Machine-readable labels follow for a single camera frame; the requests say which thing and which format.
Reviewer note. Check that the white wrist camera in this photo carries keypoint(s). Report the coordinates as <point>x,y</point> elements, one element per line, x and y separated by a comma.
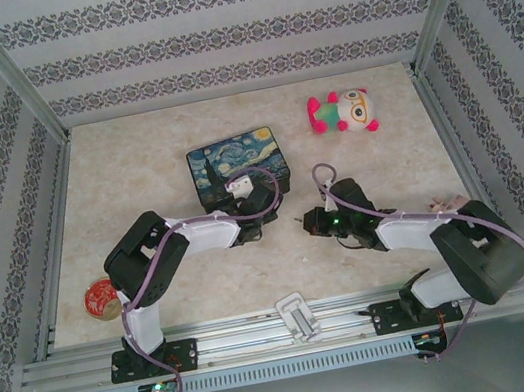
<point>329,203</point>
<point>240,189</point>

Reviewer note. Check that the aluminium extrusion rail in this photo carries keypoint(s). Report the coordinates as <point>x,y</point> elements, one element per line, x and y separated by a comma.
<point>246,336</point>

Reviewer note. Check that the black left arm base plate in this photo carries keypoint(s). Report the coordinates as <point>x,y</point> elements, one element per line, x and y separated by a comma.
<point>186,354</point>

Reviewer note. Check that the small pink object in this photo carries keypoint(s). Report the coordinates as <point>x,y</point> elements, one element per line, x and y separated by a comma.
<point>446,203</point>

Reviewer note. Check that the small metal key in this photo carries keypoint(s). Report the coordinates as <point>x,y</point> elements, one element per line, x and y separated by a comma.
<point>298,220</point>

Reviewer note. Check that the red gold round tin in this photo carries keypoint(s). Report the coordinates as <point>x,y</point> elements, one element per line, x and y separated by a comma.
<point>101,299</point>

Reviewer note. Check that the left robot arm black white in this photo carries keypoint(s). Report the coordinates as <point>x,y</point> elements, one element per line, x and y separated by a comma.
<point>147,262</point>

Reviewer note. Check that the white plastic clamp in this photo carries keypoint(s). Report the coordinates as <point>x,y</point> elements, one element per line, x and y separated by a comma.
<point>298,319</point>

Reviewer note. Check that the pink white plush toy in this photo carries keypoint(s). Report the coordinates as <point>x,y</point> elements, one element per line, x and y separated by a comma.
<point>349,112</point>

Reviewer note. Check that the aluminium side rail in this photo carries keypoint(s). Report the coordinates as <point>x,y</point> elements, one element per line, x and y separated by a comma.
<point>444,123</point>
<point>56,222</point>

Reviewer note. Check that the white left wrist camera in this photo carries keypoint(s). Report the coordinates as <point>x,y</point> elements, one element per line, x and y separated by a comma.
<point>240,189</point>

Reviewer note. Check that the starry night print box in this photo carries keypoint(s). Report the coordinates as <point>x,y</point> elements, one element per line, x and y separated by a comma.
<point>235,157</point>

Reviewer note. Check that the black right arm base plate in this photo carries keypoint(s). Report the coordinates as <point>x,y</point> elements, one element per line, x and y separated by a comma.
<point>387,318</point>

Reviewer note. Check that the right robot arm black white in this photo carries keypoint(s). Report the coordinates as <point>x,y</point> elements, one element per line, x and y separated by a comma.
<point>481,259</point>

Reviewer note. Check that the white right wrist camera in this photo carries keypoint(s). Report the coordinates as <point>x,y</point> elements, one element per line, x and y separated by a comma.
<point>329,203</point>

